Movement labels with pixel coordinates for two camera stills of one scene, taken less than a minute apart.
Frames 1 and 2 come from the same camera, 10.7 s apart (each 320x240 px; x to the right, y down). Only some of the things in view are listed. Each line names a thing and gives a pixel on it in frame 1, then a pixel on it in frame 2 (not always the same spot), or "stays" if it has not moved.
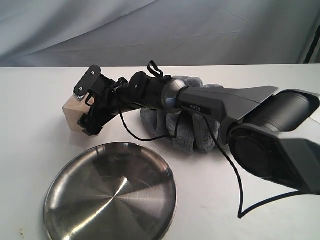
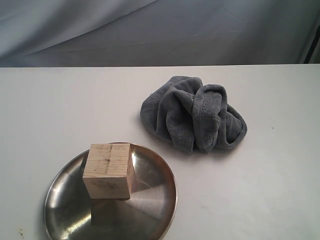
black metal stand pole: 313,46 stays
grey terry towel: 190,132 stays
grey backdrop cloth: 74,33 stays
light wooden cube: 74,109 → 109,171
